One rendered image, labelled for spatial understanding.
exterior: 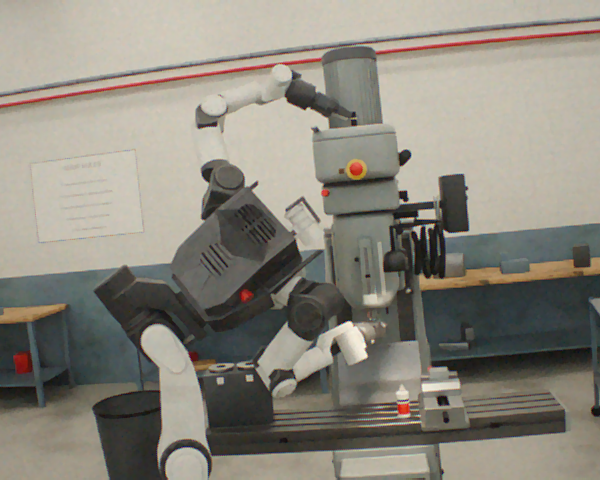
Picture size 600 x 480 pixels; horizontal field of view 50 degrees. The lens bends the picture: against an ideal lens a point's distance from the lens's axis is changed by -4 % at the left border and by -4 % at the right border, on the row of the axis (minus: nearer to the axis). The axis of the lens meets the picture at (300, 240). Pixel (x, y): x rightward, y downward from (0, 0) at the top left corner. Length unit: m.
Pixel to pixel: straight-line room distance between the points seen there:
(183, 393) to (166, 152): 5.10
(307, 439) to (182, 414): 0.57
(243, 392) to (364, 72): 1.19
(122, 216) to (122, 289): 5.16
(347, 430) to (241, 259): 0.81
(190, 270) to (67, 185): 5.50
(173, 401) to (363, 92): 1.25
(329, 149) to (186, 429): 0.90
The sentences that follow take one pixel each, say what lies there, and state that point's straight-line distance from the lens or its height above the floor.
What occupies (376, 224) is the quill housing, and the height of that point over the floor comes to 1.59.
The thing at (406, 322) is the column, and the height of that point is 1.17.
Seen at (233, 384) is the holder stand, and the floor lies 1.09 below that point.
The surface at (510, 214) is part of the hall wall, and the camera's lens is 6.53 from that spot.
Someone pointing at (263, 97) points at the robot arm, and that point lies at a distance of 2.20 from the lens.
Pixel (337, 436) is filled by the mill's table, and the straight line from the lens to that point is 2.25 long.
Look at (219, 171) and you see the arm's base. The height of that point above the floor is 1.79.
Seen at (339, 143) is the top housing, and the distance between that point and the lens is 1.99.
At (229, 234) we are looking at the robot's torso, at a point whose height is 1.62.
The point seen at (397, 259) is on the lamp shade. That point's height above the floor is 1.49.
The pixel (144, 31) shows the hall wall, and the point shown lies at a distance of 7.01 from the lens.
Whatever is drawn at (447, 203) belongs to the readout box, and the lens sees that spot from 2.42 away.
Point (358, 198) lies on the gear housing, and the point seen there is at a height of 1.67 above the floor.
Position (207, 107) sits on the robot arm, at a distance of 2.03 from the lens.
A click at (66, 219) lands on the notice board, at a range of 7.16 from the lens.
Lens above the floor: 1.69
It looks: 3 degrees down
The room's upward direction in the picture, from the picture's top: 6 degrees counter-clockwise
